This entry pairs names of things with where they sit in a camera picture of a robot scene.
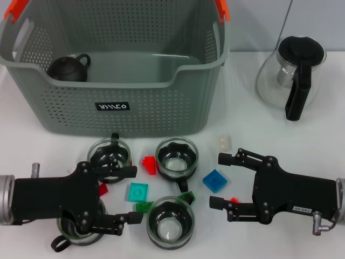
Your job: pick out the red sloped toy brick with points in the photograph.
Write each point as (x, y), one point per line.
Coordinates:
(149, 164)

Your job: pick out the blue square toy plate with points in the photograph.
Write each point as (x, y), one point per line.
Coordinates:
(214, 181)

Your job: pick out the grey perforated plastic storage bin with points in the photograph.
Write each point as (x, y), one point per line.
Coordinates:
(134, 118)

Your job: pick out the dark red long toy brick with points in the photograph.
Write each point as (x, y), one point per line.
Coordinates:
(103, 189)

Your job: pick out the glass teacup black holder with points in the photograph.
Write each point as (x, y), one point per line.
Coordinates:
(176, 162)
(102, 151)
(67, 237)
(169, 229)

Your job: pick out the small red toy brick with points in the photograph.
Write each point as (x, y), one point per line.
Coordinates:
(233, 200)

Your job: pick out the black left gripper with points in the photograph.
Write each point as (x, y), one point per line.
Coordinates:
(48, 197)

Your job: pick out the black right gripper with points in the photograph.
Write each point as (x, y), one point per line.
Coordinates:
(296, 194)

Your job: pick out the dark clay teapot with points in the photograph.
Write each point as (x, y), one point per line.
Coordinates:
(67, 70)

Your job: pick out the cyan square toy plate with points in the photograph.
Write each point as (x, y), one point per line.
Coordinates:
(137, 192)

